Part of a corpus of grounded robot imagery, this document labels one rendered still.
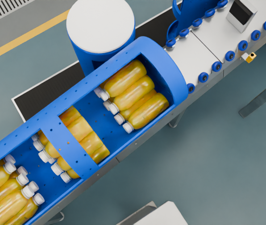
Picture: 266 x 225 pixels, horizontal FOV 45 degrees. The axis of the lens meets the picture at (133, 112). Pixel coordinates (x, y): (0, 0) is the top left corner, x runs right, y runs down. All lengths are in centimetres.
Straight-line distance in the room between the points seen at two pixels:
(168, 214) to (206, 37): 79
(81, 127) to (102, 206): 121
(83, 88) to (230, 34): 74
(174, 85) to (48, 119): 42
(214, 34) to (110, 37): 47
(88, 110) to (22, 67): 133
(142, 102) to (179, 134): 107
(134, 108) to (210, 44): 47
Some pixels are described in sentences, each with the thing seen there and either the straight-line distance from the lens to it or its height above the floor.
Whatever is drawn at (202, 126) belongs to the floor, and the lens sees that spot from 229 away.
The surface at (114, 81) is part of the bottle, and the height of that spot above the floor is 114.
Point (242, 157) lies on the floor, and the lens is 232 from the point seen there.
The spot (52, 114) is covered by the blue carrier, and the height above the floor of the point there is 122.
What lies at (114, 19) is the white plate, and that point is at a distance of 135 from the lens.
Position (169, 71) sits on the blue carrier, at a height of 122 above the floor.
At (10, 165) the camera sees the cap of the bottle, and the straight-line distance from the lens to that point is 115.
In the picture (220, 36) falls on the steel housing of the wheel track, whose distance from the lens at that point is 148.
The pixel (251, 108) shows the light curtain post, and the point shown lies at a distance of 220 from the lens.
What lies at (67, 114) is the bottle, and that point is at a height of 114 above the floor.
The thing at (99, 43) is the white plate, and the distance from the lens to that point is 131.
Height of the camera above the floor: 219
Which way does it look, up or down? 75 degrees down
